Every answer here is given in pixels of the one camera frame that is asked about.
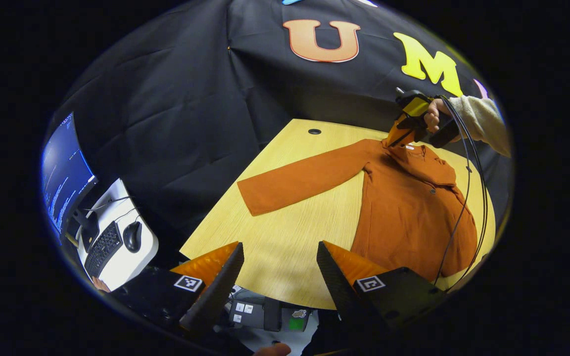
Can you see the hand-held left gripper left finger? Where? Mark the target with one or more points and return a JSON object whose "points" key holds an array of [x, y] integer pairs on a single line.
{"points": [[215, 291]]}

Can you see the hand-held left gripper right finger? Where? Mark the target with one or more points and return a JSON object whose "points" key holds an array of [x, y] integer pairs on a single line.
{"points": [[339, 291]]}

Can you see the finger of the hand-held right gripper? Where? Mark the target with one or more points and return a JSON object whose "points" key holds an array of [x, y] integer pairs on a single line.
{"points": [[398, 134]]}

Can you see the orange ribbed knit shirt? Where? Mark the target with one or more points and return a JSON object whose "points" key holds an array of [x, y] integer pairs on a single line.
{"points": [[408, 212]]}

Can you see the black box white labels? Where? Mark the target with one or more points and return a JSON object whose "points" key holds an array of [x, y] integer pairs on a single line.
{"points": [[253, 321]]}

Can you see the black box green label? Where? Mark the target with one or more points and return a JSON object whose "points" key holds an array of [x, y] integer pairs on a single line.
{"points": [[295, 324]]}

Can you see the white side desk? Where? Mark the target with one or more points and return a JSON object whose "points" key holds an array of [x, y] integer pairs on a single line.
{"points": [[131, 264]]}

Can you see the black computer mouse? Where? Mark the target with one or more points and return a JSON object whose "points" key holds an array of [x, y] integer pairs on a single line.
{"points": [[132, 237]]}

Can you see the black keyboard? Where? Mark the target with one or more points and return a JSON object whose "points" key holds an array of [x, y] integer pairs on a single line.
{"points": [[103, 247]]}

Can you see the black backdrop cloth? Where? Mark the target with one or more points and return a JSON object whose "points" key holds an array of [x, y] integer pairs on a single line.
{"points": [[191, 99]]}

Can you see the computer monitor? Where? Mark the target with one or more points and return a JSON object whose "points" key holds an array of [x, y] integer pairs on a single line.
{"points": [[65, 168]]}

